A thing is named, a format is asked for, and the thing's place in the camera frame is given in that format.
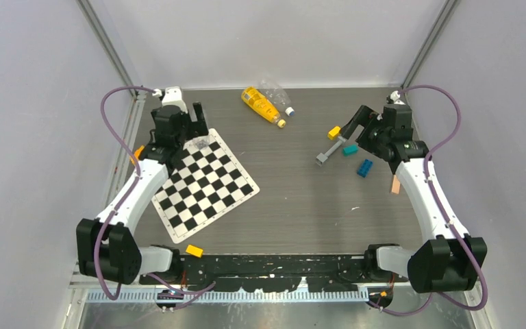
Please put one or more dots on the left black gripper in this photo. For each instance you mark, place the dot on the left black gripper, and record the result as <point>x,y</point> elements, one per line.
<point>198,127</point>

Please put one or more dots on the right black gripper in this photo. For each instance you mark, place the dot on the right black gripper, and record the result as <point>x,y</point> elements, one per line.
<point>364,116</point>

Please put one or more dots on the clear plastic bottle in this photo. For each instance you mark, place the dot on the clear plastic bottle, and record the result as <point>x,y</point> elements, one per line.
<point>201,142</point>

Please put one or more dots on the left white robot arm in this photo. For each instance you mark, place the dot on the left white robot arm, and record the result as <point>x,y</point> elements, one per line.
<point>105,245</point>

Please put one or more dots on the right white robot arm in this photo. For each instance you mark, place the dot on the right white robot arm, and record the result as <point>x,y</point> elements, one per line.
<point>449,255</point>

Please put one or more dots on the yellow juice bottle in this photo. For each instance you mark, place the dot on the yellow juice bottle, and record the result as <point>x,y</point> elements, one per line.
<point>261,105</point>

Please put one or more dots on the clear bottle blue cap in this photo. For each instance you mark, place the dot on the clear bottle blue cap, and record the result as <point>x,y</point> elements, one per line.
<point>276,95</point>

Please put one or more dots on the teal block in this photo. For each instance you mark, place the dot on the teal block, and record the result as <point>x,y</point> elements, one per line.
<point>350,150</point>

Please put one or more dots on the black white chessboard mat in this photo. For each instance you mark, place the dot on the black white chessboard mat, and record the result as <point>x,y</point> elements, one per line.
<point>209,184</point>

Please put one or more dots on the blue lego brick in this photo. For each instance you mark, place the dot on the blue lego brick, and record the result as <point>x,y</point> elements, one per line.
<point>364,168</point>

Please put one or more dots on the grey long block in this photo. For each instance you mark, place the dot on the grey long block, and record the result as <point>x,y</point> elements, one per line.
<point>323,157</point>

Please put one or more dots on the orange green block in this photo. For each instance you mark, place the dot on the orange green block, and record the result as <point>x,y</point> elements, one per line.
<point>137,154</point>

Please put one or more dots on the tan wooden block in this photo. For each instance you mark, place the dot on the tan wooden block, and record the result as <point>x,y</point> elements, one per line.
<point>395,185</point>

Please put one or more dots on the yellow block near base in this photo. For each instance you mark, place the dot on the yellow block near base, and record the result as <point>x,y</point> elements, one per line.
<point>194,251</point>

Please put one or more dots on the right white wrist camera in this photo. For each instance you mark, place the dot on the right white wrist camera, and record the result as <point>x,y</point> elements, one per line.
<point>395,98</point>

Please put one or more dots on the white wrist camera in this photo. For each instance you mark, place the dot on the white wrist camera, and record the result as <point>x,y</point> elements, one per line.
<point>171,96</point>
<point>395,98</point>

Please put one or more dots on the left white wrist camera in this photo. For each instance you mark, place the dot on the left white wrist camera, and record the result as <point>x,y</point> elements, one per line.
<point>171,96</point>

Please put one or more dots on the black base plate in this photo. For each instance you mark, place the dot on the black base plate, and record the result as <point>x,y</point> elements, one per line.
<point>273,273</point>

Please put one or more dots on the grey slotted cable duct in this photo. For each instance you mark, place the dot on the grey slotted cable duct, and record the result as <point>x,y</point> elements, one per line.
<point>241,296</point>

